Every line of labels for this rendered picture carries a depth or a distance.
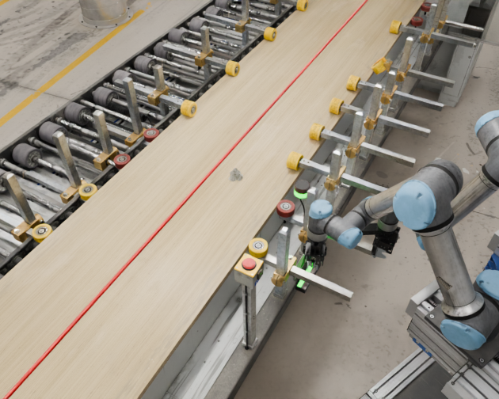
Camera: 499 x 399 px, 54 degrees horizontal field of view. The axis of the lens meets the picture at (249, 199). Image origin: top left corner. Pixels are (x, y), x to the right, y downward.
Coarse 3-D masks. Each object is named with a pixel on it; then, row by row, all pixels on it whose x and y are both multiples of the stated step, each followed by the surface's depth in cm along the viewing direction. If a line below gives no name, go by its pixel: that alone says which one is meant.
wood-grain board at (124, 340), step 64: (320, 0) 355; (384, 0) 355; (256, 64) 295; (320, 64) 295; (192, 128) 253; (256, 128) 252; (128, 192) 221; (256, 192) 220; (64, 256) 196; (128, 256) 196; (192, 256) 196; (0, 320) 176; (64, 320) 176; (128, 320) 176; (192, 320) 176; (0, 384) 160; (64, 384) 160; (128, 384) 160
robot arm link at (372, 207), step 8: (440, 160) 131; (448, 168) 128; (456, 168) 129; (456, 176) 128; (400, 184) 148; (384, 192) 155; (392, 192) 151; (368, 200) 163; (376, 200) 158; (384, 200) 154; (392, 200) 151; (360, 208) 165; (368, 208) 162; (376, 208) 158; (384, 208) 156; (392, 208) 154; (368, 216) 164; (376, 216) 161
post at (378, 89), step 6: (378, 84) 232; (378, 90) 233; (372, 96) 237; (378, 96) 235; (372, 102) 239; (378, 102) 238; (372, 108) 242; (378, 108) 243; (372, 114) 244; (366, 132) 253; (372, 132) 254; (366, 138) 255; (366, 156) 263
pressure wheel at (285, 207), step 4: (284, 200) 216; (288, 200) 216; (280, 204) 214; (284, 204) 214; (288, 204) 214; (292, 204) 214; (276, 208) 214; (280, 208) 213; (284, 208) 213; (288, 208) 213; (292, 208) 212; (280, 212) 212; (284, 212) 211; (288, 212) 211; (292, 212) 213; (284, 216) 213; (288, 216) 213; (284, 220) 220
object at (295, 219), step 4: (280, 216) 217; (292, 216) 216; (296, 216) 216; (288, 220) 216; (292, 220) 215; (296, 220) 214; (300, 220) 214; (296, 224) 216; (300, 224) 214; (328, 236) 210; (360, 244) 205; (364, 244) 205; (368, 244) 205; (356, 248) 206; (360, 248) 204; (364, 248) 203; (368, 248) 203; (364, 252) 205; (368, 252) 203
